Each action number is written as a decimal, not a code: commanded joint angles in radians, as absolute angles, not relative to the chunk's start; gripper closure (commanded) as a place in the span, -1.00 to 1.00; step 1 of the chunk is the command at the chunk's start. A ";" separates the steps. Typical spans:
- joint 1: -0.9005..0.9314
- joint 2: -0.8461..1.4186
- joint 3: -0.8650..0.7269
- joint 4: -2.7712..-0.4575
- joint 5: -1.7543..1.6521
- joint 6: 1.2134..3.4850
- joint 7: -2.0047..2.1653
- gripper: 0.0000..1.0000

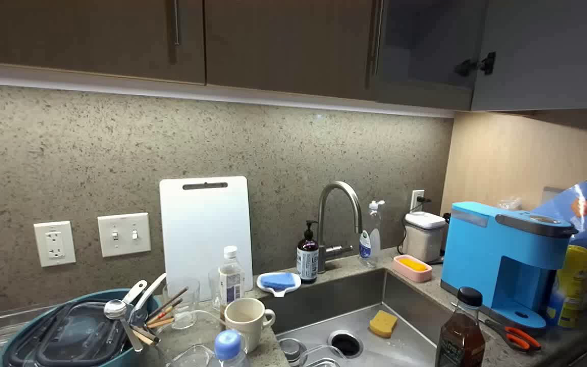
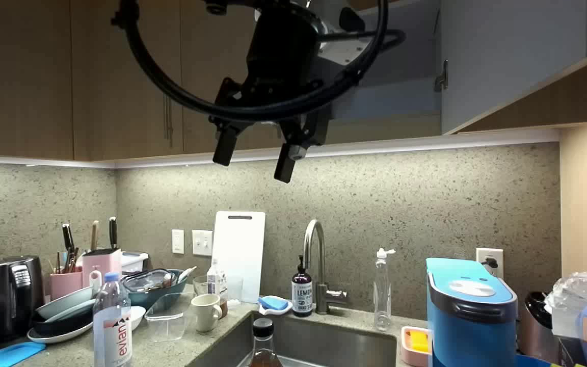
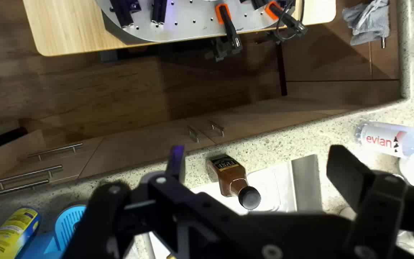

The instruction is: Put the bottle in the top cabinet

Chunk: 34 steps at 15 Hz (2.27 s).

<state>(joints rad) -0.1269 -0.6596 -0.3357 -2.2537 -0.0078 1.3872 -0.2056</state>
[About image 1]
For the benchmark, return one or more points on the brown glass bottle black cap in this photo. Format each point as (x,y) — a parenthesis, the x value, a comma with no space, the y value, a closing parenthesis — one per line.
(461,341)

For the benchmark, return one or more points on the dark soap pump bottle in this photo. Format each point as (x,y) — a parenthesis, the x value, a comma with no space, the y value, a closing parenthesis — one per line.
(305,255)

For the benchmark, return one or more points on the clear spray bottle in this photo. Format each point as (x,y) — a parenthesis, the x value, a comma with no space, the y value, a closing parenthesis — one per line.
(369,242)

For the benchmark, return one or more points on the small clear water bottle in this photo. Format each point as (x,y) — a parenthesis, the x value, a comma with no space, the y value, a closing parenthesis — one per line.
(228,275)

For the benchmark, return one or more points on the blue cap water bottle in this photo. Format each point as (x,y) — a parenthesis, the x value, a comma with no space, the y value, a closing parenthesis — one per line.
(228,350)

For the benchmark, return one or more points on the yellow bottle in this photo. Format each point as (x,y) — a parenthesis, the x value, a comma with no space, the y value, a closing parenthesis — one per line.
(569,288)

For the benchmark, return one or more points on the chrome sink faucet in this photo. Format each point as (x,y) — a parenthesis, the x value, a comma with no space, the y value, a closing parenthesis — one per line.
(338,229)

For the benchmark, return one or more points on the white cutting board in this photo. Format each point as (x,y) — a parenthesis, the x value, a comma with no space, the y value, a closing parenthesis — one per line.
(199,216)

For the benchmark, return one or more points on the white storage canister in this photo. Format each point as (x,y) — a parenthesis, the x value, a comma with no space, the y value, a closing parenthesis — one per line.
(424,235)

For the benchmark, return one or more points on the cream ceramic mug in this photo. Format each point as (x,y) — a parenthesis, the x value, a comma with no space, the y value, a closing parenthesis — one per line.
(249,316)

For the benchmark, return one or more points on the pink sponge tray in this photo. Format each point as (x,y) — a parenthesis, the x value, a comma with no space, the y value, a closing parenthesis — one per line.
(411,267)

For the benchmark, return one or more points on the stainless steel sink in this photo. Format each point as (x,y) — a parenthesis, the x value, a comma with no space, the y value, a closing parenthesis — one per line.
(326,324)

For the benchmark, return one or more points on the yellow sponge in sink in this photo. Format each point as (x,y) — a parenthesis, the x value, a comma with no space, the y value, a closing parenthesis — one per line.
(382,324)

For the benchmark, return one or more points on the clear plastic container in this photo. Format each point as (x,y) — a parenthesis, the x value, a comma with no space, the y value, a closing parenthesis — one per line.
(189,348)

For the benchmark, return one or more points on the white serving spoon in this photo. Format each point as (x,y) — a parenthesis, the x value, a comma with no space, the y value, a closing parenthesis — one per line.
(126,304)

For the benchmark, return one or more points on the blue coffee machine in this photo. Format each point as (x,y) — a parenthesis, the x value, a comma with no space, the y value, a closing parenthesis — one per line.
(506,255)

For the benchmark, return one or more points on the white power outlet plate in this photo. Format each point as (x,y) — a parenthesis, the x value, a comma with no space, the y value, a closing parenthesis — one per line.
(54,244)

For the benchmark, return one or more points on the teal dish rack basin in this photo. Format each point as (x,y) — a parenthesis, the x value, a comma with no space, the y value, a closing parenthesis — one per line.
(72,335)

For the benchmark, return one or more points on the small wall outlet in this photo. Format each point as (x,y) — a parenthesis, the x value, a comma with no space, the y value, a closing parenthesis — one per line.
(415,200)

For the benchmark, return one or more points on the white light switch plate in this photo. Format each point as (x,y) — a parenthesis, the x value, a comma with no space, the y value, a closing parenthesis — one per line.
(124,234)

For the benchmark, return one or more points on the orange handled scissors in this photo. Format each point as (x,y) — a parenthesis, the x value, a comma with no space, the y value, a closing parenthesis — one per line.
(513,337)

